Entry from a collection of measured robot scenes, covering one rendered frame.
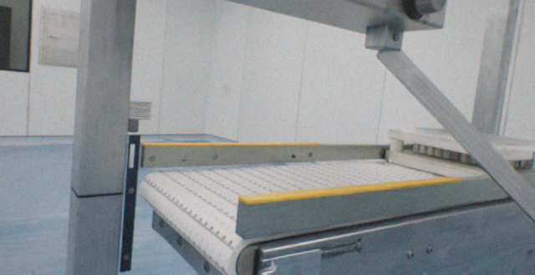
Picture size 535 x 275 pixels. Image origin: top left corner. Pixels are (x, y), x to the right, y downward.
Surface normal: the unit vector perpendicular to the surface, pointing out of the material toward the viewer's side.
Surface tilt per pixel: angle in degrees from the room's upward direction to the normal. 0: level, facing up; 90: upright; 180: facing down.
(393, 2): 90
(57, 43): 90
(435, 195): 90
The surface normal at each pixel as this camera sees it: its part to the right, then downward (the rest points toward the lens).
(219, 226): -0.40, -0.82
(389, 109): -0.73, -0.01
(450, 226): 0.58, 0.13
